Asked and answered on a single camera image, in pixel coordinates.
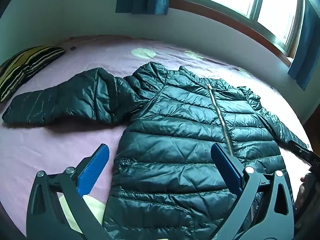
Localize person's right hand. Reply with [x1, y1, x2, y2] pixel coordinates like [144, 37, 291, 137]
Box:
[299, 176, 307, 199]

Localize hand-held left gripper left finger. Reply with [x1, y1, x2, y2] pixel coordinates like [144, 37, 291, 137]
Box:
[26, 144, 112, 240]

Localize purple dotted bed sheet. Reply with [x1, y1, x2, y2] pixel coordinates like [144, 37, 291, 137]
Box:
[0, 35, 313, 240]

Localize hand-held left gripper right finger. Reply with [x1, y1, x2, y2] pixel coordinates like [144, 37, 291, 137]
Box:
[207, 142, 297, 240]

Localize wooden framed window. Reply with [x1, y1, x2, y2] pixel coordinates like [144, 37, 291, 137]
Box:
[175, 0, 320, 67]

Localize dark green puffer jacket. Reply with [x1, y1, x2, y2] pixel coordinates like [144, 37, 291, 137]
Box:
[2, 62, 309, 240]

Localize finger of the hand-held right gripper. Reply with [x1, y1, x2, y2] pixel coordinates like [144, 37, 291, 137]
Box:
[287, 140, 312, 157]

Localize yellow black striped pillow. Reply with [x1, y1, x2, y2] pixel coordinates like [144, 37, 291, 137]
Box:
[0, 46, 67, 103]

